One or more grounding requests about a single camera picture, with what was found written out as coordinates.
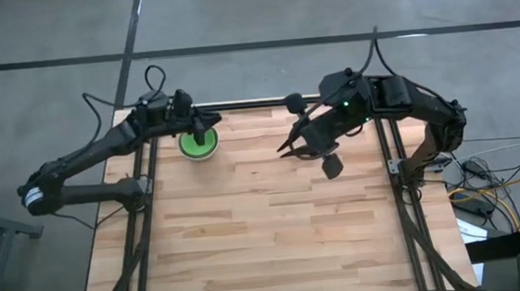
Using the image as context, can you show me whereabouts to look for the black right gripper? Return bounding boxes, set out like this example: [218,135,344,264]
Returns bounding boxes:
[273,89,361,184]

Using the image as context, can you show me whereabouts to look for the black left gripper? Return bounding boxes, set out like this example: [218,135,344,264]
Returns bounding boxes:
[137,85,224,151]

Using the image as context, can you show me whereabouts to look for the cream ribbed bowl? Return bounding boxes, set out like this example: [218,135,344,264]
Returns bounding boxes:
[176,125,222,164]

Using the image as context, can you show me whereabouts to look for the black power adapter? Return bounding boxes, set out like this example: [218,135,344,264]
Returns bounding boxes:
[451,189,497,221]

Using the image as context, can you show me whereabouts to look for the white paper sheet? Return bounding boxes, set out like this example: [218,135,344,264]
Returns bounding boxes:
[455,214,490,246]

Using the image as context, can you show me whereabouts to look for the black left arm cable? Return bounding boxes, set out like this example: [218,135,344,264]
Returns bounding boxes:
[80,63,172,146]

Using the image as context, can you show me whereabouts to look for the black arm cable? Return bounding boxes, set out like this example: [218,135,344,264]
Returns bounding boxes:
[278,20,470,163]
[80,63,172,146]

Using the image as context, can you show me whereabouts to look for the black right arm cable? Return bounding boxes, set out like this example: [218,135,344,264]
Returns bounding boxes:
[278,20,470,163]

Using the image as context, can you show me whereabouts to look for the black floor cable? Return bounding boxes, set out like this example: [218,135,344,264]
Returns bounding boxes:
[446,152,520,238]

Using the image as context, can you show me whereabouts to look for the white floor cable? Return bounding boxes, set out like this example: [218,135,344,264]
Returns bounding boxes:
[445,142,520,162]

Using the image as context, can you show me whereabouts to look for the yellow floor cable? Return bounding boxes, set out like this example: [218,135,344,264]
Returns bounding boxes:
[446,174,520,238]

